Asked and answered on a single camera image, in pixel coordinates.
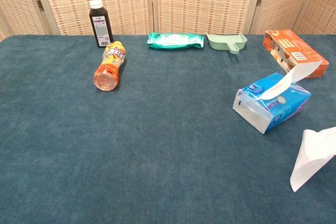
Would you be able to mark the dark bottle with white cap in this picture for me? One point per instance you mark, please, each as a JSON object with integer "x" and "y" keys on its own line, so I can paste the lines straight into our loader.
{"x": 102, "y": 28}

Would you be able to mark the mint green plastic dustpan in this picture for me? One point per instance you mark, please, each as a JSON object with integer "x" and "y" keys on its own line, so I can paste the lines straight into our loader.
{"x": 223, "y": 43}

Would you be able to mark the blue felt table mat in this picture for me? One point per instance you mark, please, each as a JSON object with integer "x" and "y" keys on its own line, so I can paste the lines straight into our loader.
{"x": 157, "y": 142}

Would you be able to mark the teal wet wipes pack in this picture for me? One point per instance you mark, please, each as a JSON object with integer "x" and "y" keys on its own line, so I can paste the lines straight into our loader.
{"x": 176, "y": 41}

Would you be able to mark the orange cardboard box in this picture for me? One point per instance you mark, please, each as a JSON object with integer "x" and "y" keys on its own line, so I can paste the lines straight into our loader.
{"x": 288, "y": 47}

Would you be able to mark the blue tissue pack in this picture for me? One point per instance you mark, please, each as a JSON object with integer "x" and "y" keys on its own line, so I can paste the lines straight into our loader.
{"x": 278, "y": 108}

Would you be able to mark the white tissue sheet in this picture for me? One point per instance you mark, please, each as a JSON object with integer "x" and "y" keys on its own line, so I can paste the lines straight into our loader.
{"x": 309, "y": 155}
{"x": 294, "y": 77}

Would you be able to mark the orange yellow drink bottle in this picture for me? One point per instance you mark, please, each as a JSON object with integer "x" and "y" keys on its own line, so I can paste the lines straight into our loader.
{"x": 110, "y": 66}

